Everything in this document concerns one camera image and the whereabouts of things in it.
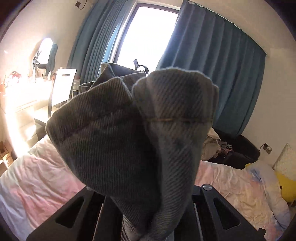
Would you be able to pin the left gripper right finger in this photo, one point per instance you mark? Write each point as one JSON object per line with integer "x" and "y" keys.
{"x": 209, "y": 216}

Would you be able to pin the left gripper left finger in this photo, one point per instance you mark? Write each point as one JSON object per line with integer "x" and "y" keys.
{"x": 86, "y": 216}

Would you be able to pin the grey denim jeans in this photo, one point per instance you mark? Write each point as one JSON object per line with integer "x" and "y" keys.
{"x": 138, "y": 139}

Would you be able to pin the pastel tie-dye duvet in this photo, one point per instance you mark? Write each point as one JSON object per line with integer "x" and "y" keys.
{"x": 38, "y": 183}

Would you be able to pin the pastel pillow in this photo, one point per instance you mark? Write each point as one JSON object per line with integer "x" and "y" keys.
{"x": 279, "y": 208}

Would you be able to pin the black armchair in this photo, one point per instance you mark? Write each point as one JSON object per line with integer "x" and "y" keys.
{"x": 243, "y": 151}

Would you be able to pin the cream puffer jacket pile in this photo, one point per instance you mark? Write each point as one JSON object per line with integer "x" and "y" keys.
{"x": 211, "y": 145}

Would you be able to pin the yellow plush toy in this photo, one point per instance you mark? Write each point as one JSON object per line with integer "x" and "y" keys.
{"x": 286, "y": 185}

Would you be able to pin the white quilted headboard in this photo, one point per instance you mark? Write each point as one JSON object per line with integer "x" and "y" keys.
{"x": 286, "y": 163}

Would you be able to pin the cardboard box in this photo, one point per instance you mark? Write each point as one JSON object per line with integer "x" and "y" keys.
{"x": 6, "y": 154}

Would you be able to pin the white chair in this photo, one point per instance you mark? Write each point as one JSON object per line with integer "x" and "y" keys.
{"x": 62, "y": 87}

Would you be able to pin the white dresser desk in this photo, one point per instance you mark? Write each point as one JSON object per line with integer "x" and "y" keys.
{"x": 19, "y": 101}

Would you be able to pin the silver tripod stand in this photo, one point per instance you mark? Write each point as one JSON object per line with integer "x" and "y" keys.
{"x": 136, "y": 66}

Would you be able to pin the vanity mirror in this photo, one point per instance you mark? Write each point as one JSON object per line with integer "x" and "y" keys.
{"x": 44, "y": 60}

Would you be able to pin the left teal curtain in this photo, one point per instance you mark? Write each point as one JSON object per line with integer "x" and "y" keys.
{"x": 96, "y": 37}

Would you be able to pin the teal curtain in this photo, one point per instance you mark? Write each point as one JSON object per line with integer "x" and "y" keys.
{"x": 96, "y": 37}
{"x": 205, "y": 41}

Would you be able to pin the right teal curtain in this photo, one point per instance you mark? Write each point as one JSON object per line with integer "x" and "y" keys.
{"x": 205, "y": 41}

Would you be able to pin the wall power socket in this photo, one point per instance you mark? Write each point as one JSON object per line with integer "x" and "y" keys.
{"x": 265, "y": 147}

